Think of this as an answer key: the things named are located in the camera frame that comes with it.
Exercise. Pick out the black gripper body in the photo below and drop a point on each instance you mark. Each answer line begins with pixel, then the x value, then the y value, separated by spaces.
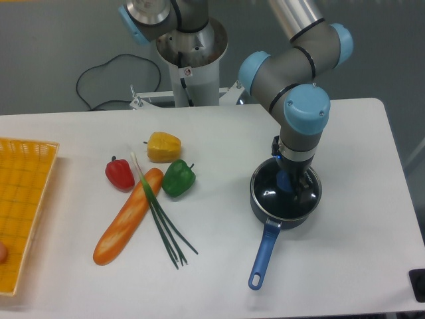
pixel 293 162

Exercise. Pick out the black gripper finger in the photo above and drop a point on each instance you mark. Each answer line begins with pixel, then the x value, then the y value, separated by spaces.
pixel 302 188

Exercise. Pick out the glass lid blue knob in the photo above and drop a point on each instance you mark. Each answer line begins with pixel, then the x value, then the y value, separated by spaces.
pixel 273 197

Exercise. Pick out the dark blue saucepan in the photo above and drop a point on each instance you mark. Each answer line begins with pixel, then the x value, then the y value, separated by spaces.
pixel 271 230

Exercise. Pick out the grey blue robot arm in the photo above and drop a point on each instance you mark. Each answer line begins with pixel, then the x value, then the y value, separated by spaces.
pixel 283 85

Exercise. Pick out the green bell pepper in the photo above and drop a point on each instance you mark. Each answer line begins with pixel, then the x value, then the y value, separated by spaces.
pixel 178 178

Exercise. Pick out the green spring onion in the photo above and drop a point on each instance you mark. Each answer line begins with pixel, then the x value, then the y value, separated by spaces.
pixel 165 226

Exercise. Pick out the yellow bell pepper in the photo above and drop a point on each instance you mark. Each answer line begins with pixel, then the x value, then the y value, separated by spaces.
pixel 163 147

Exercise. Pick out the black device at edge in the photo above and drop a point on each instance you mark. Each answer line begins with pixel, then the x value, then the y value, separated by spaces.
pixel 417 280

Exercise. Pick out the orange baguette bread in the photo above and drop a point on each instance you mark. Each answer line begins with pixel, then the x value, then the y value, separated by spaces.
pixel 122 228

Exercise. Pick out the red bell pepper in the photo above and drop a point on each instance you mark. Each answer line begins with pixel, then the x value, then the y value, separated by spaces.
pixel 119 174

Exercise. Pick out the yellow woven basket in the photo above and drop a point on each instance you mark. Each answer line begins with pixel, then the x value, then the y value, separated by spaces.
pixel 26 166

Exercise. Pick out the pink item in basket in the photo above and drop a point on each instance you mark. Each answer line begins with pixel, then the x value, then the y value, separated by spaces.
pixel 3 252

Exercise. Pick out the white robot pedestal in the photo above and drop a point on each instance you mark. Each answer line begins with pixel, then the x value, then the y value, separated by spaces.
pixel 193 58

